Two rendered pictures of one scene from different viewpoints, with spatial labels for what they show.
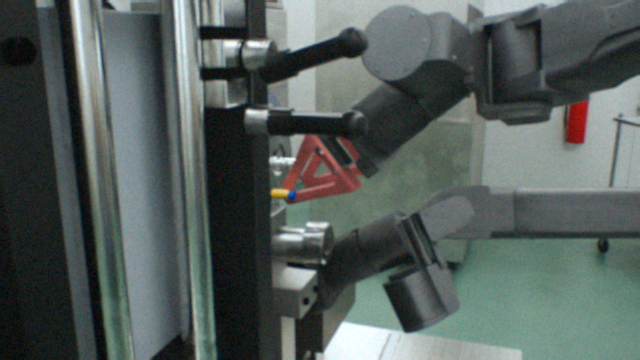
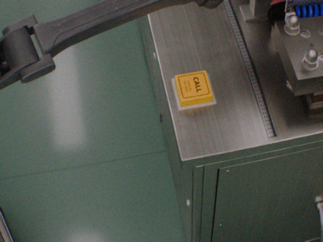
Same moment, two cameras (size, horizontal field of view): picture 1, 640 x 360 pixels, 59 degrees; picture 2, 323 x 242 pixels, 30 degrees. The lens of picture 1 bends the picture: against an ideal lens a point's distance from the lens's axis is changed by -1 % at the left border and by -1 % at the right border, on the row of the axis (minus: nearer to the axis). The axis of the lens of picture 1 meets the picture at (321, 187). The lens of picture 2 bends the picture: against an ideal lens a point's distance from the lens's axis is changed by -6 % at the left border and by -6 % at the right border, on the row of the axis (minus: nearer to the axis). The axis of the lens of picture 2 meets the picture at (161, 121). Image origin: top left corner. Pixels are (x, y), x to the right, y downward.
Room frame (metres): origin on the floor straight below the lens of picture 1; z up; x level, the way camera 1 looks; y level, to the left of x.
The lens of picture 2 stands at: (1.32, -0.60, 2.04)
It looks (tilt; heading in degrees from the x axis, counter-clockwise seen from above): 59 degrees down; 155
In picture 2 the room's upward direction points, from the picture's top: 5 degrees counter-clockwise
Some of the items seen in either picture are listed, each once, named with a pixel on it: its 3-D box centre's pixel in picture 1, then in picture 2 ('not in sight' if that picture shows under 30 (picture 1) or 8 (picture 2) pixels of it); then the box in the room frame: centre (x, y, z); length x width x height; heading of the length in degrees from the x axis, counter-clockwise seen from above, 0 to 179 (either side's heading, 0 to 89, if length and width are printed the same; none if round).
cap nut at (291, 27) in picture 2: not in sight; (292, 22); (0.70, 0.02, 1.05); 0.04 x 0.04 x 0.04
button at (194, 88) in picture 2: not in sight; (193, 88); (0.66, -0.21, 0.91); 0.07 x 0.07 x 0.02; 71
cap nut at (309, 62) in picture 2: not in sight; (311, 57); (0.80, 0.00, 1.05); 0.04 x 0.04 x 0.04
